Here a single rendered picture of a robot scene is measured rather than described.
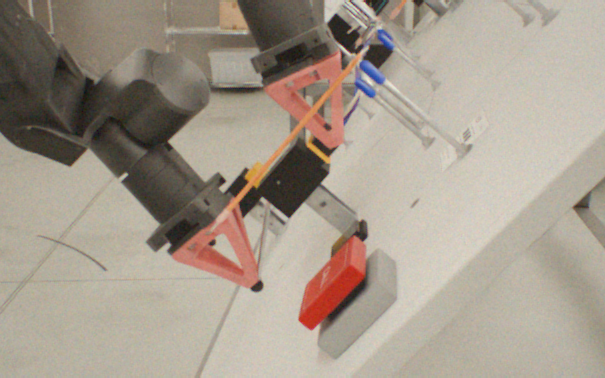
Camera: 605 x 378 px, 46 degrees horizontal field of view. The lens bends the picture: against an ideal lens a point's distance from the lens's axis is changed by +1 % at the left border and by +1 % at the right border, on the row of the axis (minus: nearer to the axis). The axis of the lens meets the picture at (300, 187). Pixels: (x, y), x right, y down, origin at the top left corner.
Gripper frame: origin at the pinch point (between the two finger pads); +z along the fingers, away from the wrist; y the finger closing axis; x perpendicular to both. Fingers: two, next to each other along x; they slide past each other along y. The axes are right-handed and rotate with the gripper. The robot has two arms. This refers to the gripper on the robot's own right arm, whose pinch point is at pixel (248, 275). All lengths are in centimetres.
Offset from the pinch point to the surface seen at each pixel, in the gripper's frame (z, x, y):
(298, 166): -5.3, -11.0, -2.0
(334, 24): -12, -18, 73
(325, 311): -0.3, -10.9, -23.5
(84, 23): -186, 216, 731
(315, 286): -1.2, -10.7, -21.0
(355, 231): 1.1, -12.1, -7.4
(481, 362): 32.7, -7.1, 22.4
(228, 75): -39, 125, 696
